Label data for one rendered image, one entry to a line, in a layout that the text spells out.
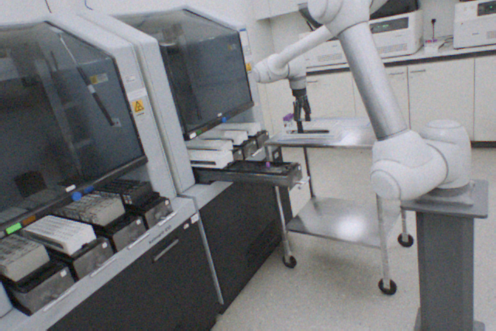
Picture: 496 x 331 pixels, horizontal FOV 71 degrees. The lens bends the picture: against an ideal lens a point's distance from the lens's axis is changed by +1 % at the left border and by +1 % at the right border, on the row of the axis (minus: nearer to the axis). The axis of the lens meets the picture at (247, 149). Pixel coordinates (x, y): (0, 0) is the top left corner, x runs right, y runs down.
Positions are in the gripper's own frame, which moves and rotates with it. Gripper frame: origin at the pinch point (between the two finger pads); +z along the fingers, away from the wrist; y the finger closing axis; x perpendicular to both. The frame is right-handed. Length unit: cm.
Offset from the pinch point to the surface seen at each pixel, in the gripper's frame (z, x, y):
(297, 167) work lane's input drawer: 6.9, -11.0, -36.3
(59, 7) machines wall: -90, 151, -16
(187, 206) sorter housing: 16, 32, -64
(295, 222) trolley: 59, 14, -3
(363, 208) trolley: 59, -20, 21
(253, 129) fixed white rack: 2.4, 34.4, 2.9
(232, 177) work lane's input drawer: 8.9, 17.4, -45.9
